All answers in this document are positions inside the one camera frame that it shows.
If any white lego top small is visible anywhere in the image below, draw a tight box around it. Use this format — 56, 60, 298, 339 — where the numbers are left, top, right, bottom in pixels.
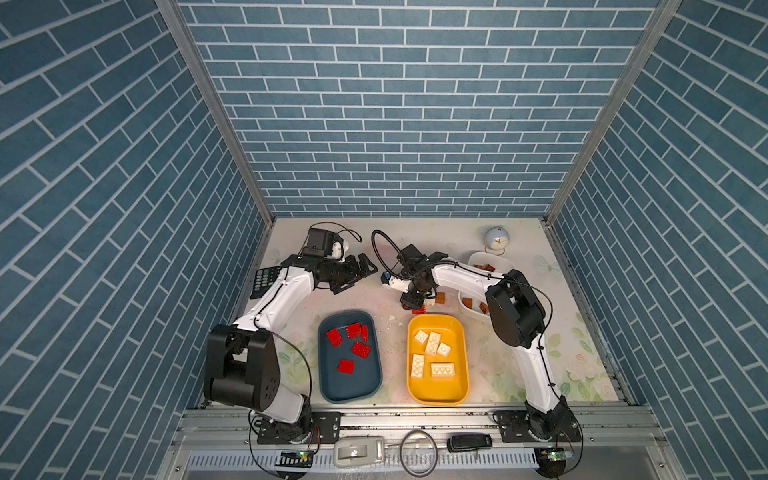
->
414, 330, 429, 345

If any long white lego brick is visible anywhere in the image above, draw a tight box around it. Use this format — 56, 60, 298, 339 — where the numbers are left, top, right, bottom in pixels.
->
424, 331, 442, 356

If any red lego brick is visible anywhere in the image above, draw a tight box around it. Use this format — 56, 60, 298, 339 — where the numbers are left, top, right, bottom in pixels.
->
337, 359, 355, 375
326, 328, 343, 348
351, 341, 372, 359

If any long white lego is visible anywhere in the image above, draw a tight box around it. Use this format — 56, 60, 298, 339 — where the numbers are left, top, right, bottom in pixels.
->
430, 362, 456, 379

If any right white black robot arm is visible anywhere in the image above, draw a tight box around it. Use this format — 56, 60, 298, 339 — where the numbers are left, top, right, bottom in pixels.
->
371, 229, 583, 441

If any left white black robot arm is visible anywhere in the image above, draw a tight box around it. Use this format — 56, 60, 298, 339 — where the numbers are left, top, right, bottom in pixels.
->
203, 227, 377, 435

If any white plastic tray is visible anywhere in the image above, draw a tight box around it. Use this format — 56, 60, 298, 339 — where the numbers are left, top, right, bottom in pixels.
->
458, 252, 516, 323

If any black calculator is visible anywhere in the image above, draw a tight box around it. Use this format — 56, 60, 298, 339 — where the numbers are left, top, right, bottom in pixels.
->
250, 266, 282, 300

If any dark teal plastic tray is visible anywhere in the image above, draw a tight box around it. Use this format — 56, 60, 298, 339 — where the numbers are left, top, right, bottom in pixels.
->
318, 310, 382, 403

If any yellow plastic tray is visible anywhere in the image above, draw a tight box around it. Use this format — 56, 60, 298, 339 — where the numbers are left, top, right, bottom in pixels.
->
406, 314, 470, 406

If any small grey globe ball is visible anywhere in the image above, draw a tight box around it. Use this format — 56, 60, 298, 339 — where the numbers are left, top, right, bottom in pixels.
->
484, 226, 510, 253

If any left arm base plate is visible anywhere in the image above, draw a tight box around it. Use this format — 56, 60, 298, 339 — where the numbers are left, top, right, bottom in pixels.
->
256, 411, 342, 445

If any black remote on rail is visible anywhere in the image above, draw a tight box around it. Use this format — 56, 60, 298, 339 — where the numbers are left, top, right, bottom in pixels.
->
447, 433, 493, 453

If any black cable loop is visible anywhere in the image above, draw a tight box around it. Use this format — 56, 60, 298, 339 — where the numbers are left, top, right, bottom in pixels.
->
398, 429, 440, 478

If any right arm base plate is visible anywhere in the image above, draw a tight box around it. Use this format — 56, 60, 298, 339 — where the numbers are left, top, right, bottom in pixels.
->
491, 406, 583, 443

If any grey box on rail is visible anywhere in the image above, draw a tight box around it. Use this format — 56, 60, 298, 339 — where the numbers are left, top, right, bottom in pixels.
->
333, 436, 385, 468

